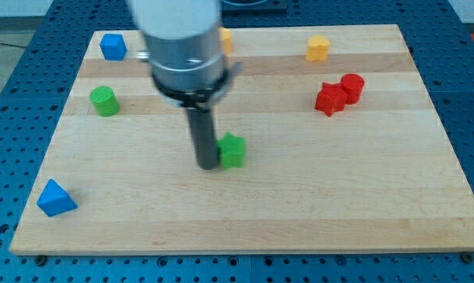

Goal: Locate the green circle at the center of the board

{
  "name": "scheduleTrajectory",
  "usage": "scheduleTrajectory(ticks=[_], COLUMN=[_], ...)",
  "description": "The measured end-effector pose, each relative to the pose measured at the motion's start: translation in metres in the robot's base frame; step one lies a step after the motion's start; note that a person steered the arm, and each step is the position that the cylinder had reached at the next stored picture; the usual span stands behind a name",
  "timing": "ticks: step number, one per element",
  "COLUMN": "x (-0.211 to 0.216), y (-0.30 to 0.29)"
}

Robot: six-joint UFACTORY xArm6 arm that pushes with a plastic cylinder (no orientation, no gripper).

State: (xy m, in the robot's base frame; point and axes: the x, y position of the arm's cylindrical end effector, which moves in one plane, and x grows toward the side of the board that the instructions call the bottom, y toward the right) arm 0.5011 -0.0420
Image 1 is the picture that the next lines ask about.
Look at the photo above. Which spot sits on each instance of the green star block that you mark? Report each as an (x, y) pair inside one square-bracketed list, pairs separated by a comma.
[(231, 151)]

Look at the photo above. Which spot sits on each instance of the yellow block behind arm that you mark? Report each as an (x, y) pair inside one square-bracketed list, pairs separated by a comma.
[(225, 38)]

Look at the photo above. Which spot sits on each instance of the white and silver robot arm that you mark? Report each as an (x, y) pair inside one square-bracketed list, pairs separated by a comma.
[(185, 52)]

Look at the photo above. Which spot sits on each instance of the wooden board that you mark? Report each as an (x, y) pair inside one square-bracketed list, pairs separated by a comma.
[(380, 176)]

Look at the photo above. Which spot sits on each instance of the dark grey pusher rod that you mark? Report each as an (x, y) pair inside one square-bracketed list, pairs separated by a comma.
[(202, 131)]

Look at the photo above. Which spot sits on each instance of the red star block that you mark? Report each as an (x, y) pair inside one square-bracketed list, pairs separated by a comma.
[(330, 99)]

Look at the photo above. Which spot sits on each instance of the yellow heart block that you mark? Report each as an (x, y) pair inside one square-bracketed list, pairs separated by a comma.
[(317, 48)]

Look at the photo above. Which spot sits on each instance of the red cylinder block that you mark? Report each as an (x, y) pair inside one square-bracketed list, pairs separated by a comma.
[(352, 84)]

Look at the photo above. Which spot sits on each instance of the green cylinder block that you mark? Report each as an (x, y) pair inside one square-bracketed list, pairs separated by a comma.
[(104, 101)]

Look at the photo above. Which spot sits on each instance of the blue hexagon block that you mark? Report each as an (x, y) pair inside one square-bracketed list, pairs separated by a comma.
[(113, 47)]

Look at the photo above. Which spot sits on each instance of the blue triangle block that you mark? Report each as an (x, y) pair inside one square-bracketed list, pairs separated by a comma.
[(54, 200)]

